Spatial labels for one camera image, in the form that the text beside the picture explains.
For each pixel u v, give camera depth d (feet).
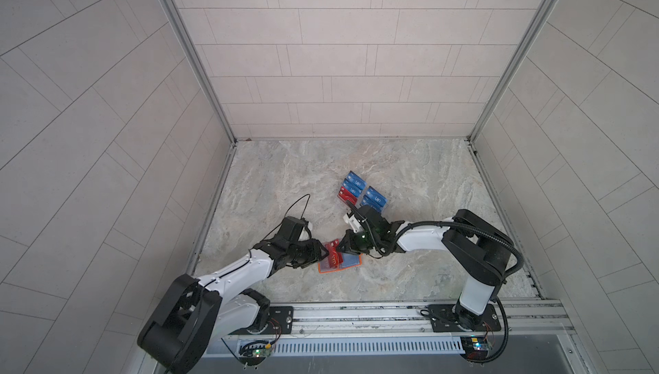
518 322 2.32
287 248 2.16
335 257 2.69
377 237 2.24
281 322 2.30
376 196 2.86
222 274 1.55
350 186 3.01
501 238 1.59
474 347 2.23
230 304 1.70
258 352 2.14
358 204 2.92
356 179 3.01
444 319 2.31
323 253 2.59
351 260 2.63
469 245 1.55
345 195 3.05
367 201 2.90
